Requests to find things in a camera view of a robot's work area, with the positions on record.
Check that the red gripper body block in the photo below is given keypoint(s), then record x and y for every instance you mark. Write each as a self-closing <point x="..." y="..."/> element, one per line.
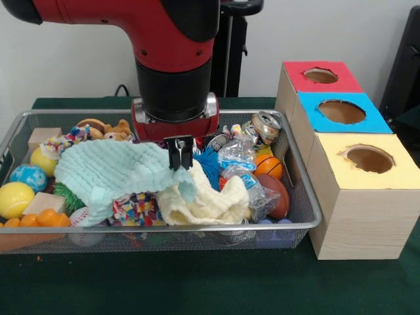
<point x="174" y="129"/>

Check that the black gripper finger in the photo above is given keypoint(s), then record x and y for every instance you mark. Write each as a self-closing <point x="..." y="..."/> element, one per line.
<point x="187" y="151"/>
<point x="173" y="152"/>

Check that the cream waffle cloth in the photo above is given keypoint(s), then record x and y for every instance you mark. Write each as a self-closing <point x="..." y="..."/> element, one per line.
<point x="210" y="203"/>

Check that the colourful dotted cloth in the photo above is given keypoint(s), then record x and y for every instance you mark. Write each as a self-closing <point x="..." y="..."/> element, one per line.
<point x="138" y="206"/>

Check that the mint green waffle cloth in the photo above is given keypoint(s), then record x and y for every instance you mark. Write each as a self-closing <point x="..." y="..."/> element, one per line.
<point x="108" y="167"/>

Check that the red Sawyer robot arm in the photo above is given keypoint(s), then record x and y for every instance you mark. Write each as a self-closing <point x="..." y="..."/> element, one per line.
<point x="170" y="49"/>

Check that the wooden box with three holes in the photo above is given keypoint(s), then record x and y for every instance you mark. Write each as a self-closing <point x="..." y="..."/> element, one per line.
<point x="367" y="223"/>

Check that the small brown teddy bear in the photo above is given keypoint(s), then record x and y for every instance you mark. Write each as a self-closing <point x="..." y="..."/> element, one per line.
<point x="116" y="134"/>

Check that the toy hamburger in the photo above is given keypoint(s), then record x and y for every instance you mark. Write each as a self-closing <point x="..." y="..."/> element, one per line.
<point x="93" y="129"/>

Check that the crushed drink can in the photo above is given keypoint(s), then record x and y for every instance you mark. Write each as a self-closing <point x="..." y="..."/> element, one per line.
<point x="267" y="129"/>

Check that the small orange basketball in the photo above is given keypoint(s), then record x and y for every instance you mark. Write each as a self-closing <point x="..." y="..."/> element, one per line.
<point x="269" y="167"/>

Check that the small brown football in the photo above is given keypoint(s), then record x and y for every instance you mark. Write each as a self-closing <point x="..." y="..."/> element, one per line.
<point x="279" y="197"/>

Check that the orange plastic beaded toy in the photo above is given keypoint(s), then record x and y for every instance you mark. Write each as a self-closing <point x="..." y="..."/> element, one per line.
<point x="46" y="218"/>

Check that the blue globe ball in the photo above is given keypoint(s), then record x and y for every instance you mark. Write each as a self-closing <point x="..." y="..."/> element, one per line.
<point x="29" y="178"/>

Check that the yellow tennis ball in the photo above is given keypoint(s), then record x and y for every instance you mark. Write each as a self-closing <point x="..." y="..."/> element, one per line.
<point x="16" y="200"/>

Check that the black upright stand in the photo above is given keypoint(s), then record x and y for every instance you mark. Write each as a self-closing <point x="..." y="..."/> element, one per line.
<point x="407" y="65"/>

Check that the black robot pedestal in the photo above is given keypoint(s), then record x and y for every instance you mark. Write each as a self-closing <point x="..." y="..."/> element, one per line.
<point x="236" y="49"/>

